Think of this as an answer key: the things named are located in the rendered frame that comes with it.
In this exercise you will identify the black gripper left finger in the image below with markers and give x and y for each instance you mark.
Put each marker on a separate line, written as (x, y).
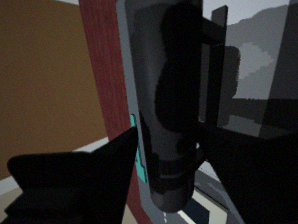
(104, 174)

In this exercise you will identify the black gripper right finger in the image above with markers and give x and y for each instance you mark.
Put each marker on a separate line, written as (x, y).
(255, 172)

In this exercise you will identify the white square tile with dark center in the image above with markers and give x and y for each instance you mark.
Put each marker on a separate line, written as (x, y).
(201, 209)

